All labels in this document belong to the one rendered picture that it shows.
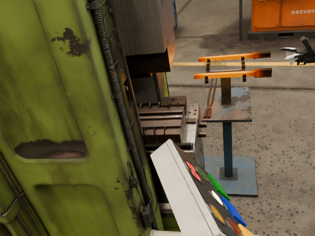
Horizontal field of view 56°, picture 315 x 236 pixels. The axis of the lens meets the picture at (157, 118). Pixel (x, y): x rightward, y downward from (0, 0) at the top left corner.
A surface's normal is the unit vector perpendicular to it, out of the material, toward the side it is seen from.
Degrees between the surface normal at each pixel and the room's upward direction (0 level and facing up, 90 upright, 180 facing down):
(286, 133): 0
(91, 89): 89
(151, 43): 90
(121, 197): 90
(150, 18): 90
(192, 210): 30
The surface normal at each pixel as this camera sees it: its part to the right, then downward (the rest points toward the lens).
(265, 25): -0.32, 0.57
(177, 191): -0.61, -0.57
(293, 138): -0.15, -0.82
